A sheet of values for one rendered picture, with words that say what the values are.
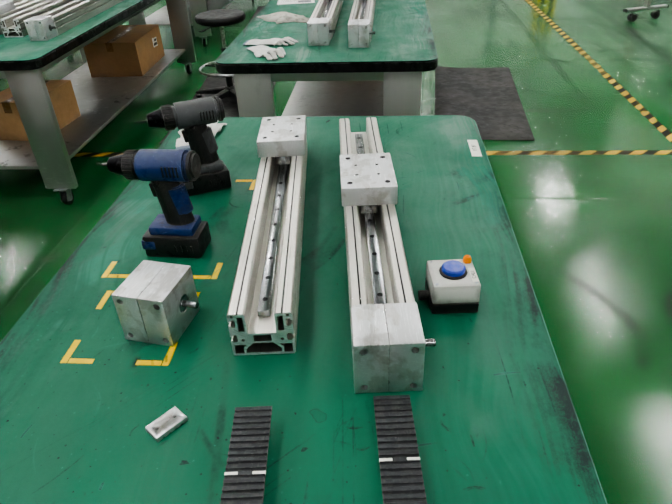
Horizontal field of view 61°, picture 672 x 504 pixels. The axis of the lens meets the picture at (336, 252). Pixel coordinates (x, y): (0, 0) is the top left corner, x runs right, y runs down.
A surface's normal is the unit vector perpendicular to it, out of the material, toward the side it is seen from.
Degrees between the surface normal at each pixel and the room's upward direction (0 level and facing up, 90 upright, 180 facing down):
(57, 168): 90
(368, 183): 0
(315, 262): 0
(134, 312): 90
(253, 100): 90
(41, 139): 90
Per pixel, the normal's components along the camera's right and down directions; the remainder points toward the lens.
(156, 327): -0.25, 0.55
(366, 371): 0.02, 0.56
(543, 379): -0.04, -0.83
